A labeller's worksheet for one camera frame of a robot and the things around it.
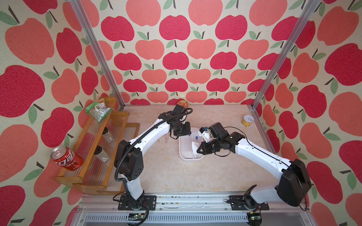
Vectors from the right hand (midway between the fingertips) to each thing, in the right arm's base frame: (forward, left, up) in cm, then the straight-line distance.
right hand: (198, 153), depth 79 cm
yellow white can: (+34, -37, -8) cm, 51 cm away
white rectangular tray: (+5, +6, 0) cm, 7 cm away
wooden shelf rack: (-8, +49, +16) cm, 52 cm away
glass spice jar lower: (-10, +48, +11) cm, 51 cm away
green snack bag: (+9, +54, +21) cm, 59 cm away
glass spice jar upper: (+2, +52, +7) cm, 53 cm away
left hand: (+10, +4, +4) cm, 11 cm away
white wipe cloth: (+3, +2, +2) cm, 4 cm away
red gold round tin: (+50, +13, -9) cm, 52 cm away
